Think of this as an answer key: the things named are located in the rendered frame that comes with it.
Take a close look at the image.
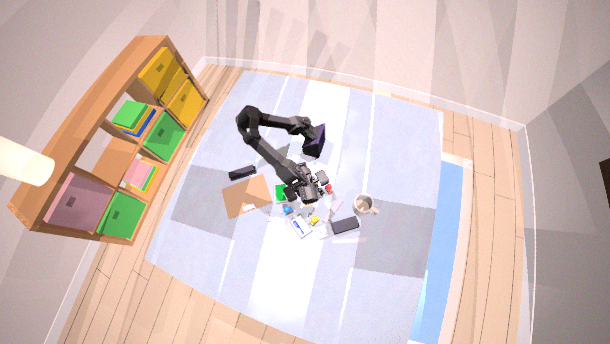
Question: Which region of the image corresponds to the grey mug with tan handle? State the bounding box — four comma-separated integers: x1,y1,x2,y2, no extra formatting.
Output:
352,193,379,217

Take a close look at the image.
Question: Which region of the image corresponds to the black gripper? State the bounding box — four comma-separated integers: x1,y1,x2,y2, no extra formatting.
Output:
283,170,329,202

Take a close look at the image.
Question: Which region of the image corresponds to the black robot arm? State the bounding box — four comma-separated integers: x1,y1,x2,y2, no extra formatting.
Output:
235,104,325,205

